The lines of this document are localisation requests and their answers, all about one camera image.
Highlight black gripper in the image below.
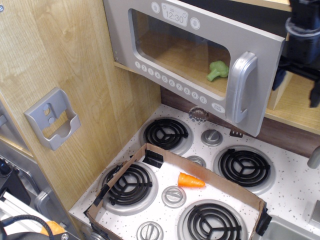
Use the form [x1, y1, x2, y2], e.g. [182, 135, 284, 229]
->
[272, 17, 320, 108]

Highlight grey wall phone holder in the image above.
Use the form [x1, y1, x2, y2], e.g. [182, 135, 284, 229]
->
[24, 87, 81, 151]

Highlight front right stove burner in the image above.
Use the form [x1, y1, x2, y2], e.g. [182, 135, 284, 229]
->
[177, 199, 249, 240]

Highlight back right stove burner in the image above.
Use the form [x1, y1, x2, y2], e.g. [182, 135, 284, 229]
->
[212, 145, 276, 195]

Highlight grey toy faucet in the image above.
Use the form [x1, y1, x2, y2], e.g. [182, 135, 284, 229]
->
[307, 146, 320, 169]

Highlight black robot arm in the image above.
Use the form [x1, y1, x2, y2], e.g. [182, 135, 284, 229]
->
[272, 0, 320, 108]

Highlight orange toy carrot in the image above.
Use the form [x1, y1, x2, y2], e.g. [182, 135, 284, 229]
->
[177, 172, 206, 188]

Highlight front left stove burner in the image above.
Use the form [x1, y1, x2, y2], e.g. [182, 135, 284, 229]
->
[103, 162, 159, 216]

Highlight grey front stove knob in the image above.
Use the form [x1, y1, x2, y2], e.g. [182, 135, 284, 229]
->
[136, 221, 164, 240]

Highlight small grey stove knob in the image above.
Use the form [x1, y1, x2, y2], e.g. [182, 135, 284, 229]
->
[187, 155, 207, 168]

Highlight orange object bottom left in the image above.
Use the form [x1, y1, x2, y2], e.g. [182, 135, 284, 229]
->
[40, 220, 66, 236]

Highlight brown cardboard tray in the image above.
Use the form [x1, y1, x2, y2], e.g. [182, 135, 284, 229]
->
[85, 143, 271, 240]

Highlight hanging toy spatula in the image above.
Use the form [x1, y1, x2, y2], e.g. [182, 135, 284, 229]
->
[229, 129, 244, 138]

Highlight grey toy microwave door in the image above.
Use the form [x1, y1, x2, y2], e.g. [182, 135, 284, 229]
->
[103, 0, 285, 136]

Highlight black braided cable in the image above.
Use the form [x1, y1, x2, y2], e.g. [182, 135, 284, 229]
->
[0, 214, 55, 240]

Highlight grey back stove knob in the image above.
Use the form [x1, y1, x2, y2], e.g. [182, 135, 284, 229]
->
[201, 129, 223, 147]

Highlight grey oven door handle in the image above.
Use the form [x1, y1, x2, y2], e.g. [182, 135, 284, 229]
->
[34, 191, 54, 218]

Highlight green toy broccoli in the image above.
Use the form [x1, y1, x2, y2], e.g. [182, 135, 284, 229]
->
[206, 60, 229, 82]

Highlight grey centre stove knob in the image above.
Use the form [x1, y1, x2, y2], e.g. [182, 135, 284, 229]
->
[161, 185, 187, 209]

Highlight grey toy sink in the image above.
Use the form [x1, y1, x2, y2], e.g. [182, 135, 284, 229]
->
[258, 215, 320, 240]

